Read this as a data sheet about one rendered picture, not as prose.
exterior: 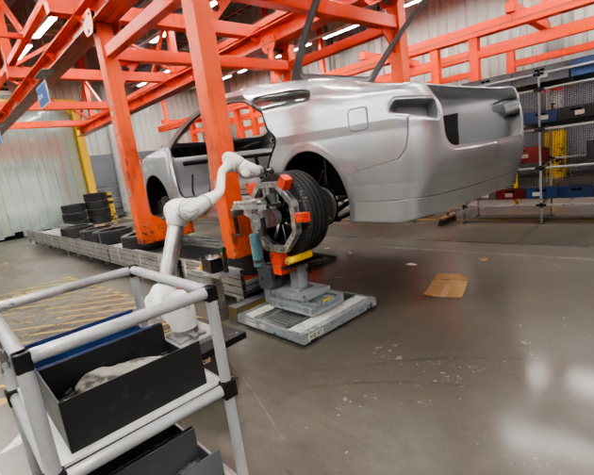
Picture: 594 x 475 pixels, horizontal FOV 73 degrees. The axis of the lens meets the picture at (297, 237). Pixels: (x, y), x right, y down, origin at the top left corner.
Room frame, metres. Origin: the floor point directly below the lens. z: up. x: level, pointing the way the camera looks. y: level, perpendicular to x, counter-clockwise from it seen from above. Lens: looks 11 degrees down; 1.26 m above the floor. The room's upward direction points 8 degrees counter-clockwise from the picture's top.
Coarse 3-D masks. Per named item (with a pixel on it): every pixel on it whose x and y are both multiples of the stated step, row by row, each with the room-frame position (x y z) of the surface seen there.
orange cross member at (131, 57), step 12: (132, 48) 4.94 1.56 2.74; (120, 60) 4.88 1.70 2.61; (132, 60) 4.94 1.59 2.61; (144, 60) 5.02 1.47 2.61; (156, 60) 5.11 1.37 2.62; (168, 60) 5.22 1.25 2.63; (180, 60) 5.33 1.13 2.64; (228, 60) 5.81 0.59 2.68; (240, 60) 5.94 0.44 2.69; (252, 60) 6.07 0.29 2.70; (264, 60) 6.22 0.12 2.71; (276, 60) 6.38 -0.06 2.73; (132, 72) 4.96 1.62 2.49; (276, 72) 6.43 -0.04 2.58
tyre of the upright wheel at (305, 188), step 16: (272, 176) 3.12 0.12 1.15; (304, 176) 3.08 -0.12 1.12; (304, 192) 2.93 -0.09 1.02; (320, 192) 3.02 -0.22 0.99; (304, 208) 2.89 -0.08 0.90; (320, 208) 2.96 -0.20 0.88; (304, 224) 2.91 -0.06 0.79; (320, 224) 2.96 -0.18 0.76; (304, 240) 2.93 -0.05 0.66; (320, 240) 3.06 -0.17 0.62
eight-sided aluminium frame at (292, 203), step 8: (256, 184) 3.13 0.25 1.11; (264, 184) 3.07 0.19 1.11; (272, 184) 2.99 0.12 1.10; (256, 192) 3.16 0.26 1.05; (280, 192) 2.95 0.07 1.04; (288, 192) 2.94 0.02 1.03; (288, 200) 2.89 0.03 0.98; (296, 200) 2.90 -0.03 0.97; (296, 208) 2.89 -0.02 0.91; (296, 224) 2.87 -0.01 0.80; (256, 232) 3.21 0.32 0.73; (296, 232) 2.86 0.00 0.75; (264, 240) 3.17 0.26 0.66; (288, 240) 2.93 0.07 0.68; (296, 240) 2.95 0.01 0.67; (264, 248) 3.16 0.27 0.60; (272, 248) 3.08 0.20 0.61; (280, 248) 3.01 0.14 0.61; (288, 248) 2.95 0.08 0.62
